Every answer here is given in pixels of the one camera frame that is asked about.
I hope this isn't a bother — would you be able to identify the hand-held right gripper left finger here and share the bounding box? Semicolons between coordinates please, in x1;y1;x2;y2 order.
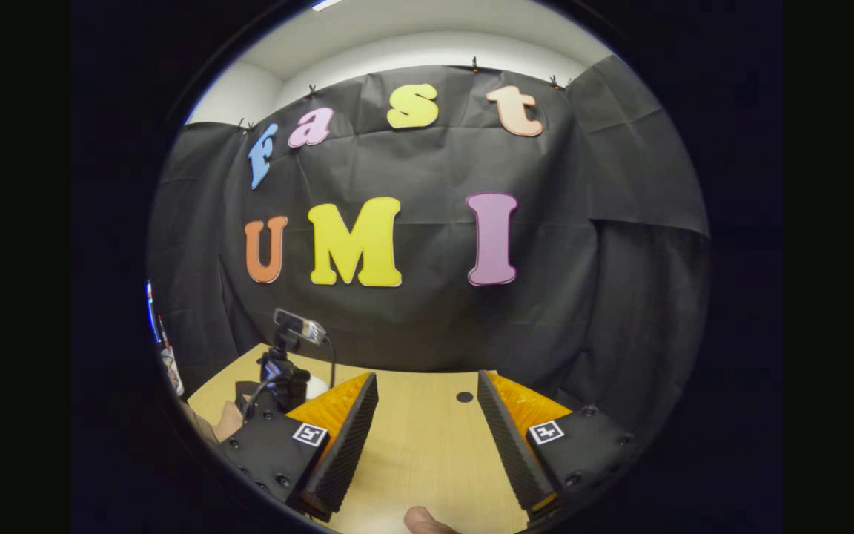
216;371;380;524

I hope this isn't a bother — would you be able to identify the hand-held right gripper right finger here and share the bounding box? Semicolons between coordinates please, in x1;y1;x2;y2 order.
477;370;639;524

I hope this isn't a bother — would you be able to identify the black backdrop cloth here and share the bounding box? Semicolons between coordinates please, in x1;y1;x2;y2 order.
147;53;711;438

